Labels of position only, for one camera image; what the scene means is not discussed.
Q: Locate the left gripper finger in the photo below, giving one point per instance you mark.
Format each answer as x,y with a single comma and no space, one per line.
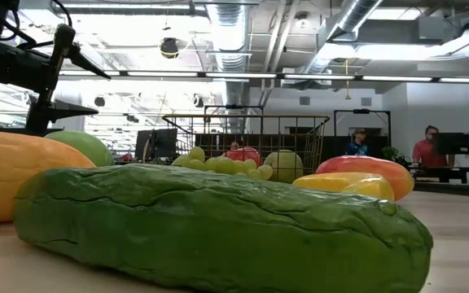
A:
69,110
86,61

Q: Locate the green pear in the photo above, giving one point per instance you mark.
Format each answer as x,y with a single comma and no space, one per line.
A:
84,146

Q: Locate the green cucumber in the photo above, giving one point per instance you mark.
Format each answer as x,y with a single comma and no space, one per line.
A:
218,228

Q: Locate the red-orange mango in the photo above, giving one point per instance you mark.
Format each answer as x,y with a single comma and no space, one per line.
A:
373,169

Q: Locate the black monitor on arm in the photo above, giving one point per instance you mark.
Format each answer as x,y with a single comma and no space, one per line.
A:
452,143

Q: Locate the long ceiling light bar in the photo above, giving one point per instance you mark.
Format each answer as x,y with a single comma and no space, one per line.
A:
396,78
240,75
466,80
319,77
162,74

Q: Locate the black round ceiling fixture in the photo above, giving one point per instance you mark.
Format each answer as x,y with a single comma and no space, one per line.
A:
169,47

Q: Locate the yellow-orange mango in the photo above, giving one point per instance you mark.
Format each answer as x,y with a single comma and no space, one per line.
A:
14,175

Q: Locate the black computer monitor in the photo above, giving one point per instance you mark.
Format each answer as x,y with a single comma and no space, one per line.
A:
157,143

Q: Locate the green grape bunch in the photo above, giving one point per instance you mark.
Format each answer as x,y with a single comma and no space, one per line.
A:
226,164

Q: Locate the person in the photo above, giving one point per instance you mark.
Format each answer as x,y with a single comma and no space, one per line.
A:
234,145
425,152
358,147

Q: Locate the green apple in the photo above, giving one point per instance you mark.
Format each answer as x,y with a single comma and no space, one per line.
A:
285,164

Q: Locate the yellow banana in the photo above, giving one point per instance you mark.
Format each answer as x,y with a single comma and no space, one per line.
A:
340,183

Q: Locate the green office plant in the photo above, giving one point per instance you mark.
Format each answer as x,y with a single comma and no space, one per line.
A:
391,154

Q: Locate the black office desk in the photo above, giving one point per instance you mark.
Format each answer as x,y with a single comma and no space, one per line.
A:
448,173

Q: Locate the silver ribbed ventilation duct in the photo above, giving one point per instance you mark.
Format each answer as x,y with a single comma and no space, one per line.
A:
230,36
356,14

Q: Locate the black metal station frame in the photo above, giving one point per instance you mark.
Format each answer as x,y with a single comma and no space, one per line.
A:
234,107
360,111

